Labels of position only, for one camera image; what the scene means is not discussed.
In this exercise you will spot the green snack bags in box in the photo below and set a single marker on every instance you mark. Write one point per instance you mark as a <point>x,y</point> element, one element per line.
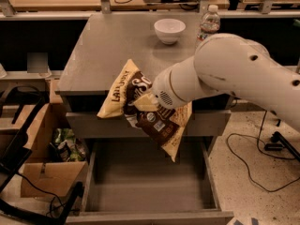
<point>65,147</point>

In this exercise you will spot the grey wooden drawer cabinet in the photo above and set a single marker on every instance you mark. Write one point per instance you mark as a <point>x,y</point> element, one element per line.
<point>104,46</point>

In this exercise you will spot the open grey middle drawer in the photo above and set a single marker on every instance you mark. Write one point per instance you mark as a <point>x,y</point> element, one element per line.
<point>133,182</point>

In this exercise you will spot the open cardboard box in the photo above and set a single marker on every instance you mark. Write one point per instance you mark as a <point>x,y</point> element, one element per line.
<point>41,173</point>

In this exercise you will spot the closed grey top drawer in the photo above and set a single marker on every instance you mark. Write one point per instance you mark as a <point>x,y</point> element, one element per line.
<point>86,125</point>

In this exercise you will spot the brown and cream chip bag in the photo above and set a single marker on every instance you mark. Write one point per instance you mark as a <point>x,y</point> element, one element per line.
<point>164,126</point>

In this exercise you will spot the black chair frame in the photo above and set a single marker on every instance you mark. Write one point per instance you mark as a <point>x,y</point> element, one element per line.
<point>13,156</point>

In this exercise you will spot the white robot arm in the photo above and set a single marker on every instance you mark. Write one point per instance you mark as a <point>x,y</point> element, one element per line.
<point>228,64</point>

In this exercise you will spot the white ceramic bowl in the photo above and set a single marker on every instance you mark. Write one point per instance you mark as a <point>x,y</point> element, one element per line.
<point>169,31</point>

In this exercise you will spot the clear plastic water bottle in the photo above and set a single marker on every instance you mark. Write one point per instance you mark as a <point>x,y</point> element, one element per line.
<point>209,25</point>

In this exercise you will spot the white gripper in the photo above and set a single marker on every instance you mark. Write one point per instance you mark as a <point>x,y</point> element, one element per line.
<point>163,88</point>

